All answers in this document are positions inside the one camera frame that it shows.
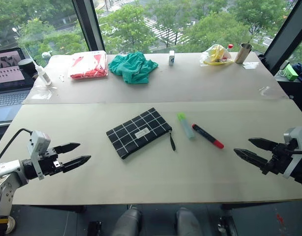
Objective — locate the dark rounded grey shape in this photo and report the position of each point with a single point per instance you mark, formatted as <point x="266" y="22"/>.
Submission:
<point x="127" y="221"/>

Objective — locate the black red marker pen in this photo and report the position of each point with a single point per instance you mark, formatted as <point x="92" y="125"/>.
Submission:
<point x="207" y="136"/>

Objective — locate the green highlighter pen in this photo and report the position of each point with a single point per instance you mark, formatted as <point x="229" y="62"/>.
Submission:
<point x="186" y="127"/>

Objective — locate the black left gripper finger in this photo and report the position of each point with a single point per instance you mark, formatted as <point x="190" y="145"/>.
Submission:
<point x="76" y="162"/>
<point x="67" y="147"/>

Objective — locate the red bottle cap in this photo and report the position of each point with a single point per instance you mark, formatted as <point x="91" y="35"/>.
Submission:
<point x="230" y="46"/>

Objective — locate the green box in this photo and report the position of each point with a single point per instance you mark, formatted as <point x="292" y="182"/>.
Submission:
<point x="291" y="73"/>

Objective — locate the black cylinder speaker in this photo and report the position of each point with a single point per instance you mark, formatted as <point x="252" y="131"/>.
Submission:
<point x="28" y="66"/>

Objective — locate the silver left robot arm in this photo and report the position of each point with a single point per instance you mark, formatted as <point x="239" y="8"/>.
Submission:
<point x="8" y="172"/>

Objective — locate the yellow plastic bag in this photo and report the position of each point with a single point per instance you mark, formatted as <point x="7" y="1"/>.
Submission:
<point x="216" y="56"/>

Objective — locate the black white-grid pencil case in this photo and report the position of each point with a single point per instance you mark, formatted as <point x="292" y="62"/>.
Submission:
<point x="138" y="132"/>

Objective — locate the laptop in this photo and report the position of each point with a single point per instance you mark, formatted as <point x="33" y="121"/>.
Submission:
<point x="8" y="81"/>

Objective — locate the crumpled green cloth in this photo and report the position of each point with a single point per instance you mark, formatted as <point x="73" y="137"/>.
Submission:
<point x="131" y="67"/>

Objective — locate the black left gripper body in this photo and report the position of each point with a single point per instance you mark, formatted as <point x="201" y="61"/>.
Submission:
<point x="51" y="162"/>

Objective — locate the metal cup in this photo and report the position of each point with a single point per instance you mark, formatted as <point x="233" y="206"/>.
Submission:
<point x="242" y="54"/>

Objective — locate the white squeeze bottle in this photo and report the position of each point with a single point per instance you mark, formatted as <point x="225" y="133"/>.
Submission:
<point x="44" y="76"/>

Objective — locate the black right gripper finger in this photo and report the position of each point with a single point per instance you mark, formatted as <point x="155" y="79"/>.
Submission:
<point x="251" y="157"/>
<point x="262" y="143"/>

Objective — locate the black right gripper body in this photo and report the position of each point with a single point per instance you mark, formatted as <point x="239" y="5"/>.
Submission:
<point x="280" y="159"/>

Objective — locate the clear plastic sheet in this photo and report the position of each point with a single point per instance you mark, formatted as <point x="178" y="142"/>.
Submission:
<point x="269" y="91"/>
<point x="44" y="93"/>
<point x="250" y="65"/>

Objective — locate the yellow black robot base part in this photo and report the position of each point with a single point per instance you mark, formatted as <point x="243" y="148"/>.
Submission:
<point x="2" y="222"/>

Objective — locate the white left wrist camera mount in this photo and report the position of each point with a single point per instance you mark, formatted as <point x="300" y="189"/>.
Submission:
<point x="38" y="142"/>

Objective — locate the pale green round object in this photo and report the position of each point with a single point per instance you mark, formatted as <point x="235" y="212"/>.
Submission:
<point x="46" y="55"/>

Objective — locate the red garment in plastic bag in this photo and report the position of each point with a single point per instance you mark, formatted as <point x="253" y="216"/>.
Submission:
<point x="88" y="65"/>

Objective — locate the small white box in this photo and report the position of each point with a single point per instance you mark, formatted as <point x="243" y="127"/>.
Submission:
<point x="171" y="59"/>

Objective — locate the black window frame post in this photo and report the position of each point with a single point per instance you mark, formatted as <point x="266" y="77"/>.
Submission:
<point x="88" y="24"/>
<point x="286" y="32"/>

